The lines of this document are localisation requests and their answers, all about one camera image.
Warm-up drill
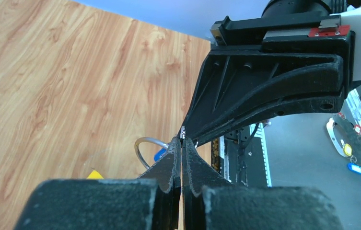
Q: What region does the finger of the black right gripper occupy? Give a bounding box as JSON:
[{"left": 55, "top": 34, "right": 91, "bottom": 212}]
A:
[
  {"left": 183, "top": 54, "right": 346, "bottom": 139},
  {"left": 191, "top": 95, "right": 346, "bottom": 145}
]

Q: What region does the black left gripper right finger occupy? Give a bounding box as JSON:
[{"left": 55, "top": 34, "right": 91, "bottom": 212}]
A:
[{"left": 182, "top": 137, "right": 233, "bottom": 196}]

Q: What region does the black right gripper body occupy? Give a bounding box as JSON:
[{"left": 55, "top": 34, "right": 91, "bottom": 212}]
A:
[{"left": 207, "top": 14, "right": 351, "bottom": 97}]

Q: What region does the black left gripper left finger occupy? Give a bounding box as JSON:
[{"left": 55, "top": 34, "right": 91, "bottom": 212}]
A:
[{"left": 137, "top": 137, "right": 181, "bottom": 193}]

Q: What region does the blue tagged key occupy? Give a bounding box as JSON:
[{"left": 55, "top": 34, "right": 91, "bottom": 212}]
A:
[{"left": 145, "top": 137, "right": 183, "bottom": 162}]

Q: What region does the large metal keyring with tags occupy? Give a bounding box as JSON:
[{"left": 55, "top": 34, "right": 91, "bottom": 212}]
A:
[{"left": 134, "top": 125, "right": 187, "bottom": 230}]

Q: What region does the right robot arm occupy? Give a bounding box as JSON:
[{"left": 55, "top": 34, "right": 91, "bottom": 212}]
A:
[{"left": 178, "top": 0, "right": 356, "bottom": 145}]

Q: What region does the spare keyring with tags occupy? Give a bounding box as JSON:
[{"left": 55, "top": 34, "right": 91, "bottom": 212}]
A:
[{"left": 326, "top": 113, "right": 361, "bottom": 175}]

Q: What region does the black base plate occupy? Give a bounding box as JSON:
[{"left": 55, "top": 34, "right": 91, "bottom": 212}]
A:
[{"left": 211, "top": 123, "right": 272, "bottom": 187}]

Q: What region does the yellow plastic triangle frame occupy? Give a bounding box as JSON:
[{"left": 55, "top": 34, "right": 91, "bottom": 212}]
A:
[{"left": 86, "top": 170, "right": 104, "bottom": 180}]

